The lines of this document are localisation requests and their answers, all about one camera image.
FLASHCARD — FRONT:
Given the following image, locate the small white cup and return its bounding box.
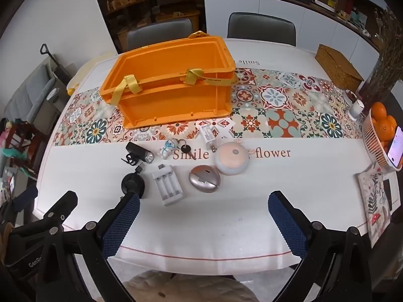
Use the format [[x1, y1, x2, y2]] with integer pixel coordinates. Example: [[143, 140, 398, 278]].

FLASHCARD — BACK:
[[349, 100, 365, 121]]

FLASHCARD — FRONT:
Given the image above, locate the white charger plug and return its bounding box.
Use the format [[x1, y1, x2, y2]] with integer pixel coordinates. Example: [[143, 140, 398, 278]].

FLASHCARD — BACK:
[[196, 120, 221, 152]]

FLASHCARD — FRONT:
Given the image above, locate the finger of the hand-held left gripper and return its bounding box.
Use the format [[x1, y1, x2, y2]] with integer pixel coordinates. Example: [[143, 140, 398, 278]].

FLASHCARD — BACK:
[[42, 190, 79, 227], [9, 185, 39, 214]]

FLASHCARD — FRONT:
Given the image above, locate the wire fruit basket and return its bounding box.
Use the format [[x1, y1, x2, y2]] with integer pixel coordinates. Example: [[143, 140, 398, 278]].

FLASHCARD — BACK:
[[362, 107, 403, 172]]

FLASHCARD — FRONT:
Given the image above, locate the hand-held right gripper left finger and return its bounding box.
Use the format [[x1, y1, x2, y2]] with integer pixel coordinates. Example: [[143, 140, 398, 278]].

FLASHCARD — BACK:
[[36, 192, 141, 302]]

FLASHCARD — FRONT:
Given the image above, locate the grey sofa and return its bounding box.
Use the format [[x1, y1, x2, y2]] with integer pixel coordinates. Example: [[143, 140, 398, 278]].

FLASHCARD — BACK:
[[3, 63, 63, 123]]

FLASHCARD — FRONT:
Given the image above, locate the black handled tool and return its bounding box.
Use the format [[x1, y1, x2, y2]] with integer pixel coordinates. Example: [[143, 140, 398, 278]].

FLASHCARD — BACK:
[[40, 43, 72, 84]]

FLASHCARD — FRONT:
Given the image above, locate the white battery charger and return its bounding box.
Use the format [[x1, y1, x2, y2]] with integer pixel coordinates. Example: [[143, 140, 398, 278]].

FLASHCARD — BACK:
[[152, 164, 184, 207]]

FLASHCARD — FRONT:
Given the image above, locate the grey chair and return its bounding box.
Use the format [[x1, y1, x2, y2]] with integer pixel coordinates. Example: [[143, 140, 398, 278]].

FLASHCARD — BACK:
[[127, 18, 194, 52], [227, 13, 297, 47]]

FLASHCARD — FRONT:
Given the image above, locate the orange plastic storage basket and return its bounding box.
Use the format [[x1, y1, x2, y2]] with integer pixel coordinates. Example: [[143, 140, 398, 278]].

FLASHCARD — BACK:
[[100, 32, 237, 129]]

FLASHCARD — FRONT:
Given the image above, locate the clear plastic packet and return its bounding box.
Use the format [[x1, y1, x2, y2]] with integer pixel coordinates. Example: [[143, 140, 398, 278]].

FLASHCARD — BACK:
[[215, 139, 252, 176]]

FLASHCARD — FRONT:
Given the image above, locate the black bike light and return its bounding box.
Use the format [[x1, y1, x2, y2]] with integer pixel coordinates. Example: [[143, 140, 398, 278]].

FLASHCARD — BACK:
[[120, 142, 155, 167]]

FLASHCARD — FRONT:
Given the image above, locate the woven wicker box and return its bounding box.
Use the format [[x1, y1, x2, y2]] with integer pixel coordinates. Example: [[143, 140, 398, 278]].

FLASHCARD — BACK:
[[315, 44, 365, 92]]

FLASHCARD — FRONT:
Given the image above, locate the silver egg-shaped device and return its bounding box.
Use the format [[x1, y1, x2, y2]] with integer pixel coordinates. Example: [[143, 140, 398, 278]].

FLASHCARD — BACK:
[[189, 165, 221, 193]]

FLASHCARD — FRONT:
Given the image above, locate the smartphone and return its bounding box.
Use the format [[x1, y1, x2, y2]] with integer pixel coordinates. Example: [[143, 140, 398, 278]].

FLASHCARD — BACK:
[[387, 126, 403, 169]]

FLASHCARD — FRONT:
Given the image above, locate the blue figurine keychain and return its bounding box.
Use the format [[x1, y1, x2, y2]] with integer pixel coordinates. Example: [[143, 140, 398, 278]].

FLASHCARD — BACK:
[[157, 138, 192, 161]]

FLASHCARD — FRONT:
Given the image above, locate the dark wooden shelf unit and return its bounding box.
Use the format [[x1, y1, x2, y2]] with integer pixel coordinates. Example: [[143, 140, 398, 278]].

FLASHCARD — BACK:
[[90, 0, 205, 54]]

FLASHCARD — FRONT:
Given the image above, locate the floral printed pad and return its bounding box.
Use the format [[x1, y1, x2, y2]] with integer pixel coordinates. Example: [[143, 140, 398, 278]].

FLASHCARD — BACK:
[[358, 165, 394, 248]]

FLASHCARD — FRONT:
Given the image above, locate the white tile-print tablecloth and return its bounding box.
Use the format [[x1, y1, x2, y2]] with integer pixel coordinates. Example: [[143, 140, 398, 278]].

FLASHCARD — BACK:
[[35, 38, 394, 277]]

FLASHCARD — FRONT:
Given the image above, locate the black round suction mount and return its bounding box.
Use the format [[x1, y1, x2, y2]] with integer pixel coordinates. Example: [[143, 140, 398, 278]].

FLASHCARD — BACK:
[[121, 164, 147, 199]]

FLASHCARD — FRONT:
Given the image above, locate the pale yellow seat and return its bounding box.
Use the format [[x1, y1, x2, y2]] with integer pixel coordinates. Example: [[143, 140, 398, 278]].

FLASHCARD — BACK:
[[66, 51, 122, 95]]

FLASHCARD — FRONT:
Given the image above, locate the white cabinet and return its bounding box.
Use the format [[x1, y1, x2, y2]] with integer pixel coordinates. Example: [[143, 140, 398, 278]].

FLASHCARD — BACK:
[[204, 0, 388, 66]]

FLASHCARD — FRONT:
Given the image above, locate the beige clothing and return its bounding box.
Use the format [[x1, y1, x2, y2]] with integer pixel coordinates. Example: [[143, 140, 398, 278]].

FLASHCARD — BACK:
[[124, 270, 259, 302]]

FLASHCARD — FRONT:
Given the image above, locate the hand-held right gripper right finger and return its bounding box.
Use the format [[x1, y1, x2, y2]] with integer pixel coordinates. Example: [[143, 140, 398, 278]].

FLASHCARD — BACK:
[[267, 191, 374, 302]]

